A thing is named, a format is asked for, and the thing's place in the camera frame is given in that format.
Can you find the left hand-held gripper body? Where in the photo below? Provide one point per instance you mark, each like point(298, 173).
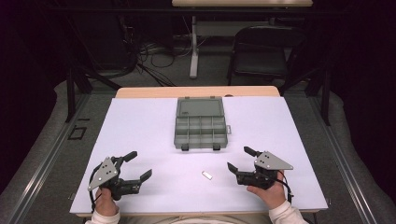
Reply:
point(104, 174)

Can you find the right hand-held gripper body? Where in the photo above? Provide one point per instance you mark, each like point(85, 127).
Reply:
point(264, 169)

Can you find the small white piece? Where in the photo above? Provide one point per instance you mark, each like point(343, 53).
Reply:
point(206, 175)

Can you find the grey compartment organizer box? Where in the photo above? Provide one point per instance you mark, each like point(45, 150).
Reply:
point(200, 124)

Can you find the person's right hand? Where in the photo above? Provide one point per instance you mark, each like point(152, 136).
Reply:
point(271, 194)

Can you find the person's left hand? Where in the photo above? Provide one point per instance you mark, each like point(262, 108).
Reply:
point(106, 203)

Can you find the white board mat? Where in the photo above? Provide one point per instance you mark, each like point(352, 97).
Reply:
point(149, 130)

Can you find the black tape square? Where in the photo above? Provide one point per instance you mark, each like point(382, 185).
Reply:
point(69, 137)

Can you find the black tape strip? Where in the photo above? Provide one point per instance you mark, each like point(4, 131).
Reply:
point(84, 119)

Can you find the black metal stand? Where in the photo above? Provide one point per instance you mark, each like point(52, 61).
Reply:
point(325, 96)
point(71, 93)

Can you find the black folding chair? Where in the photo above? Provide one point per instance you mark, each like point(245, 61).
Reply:
point(261, 59)

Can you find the beige table with white leg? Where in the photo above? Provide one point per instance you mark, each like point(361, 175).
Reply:
point(241, 2)

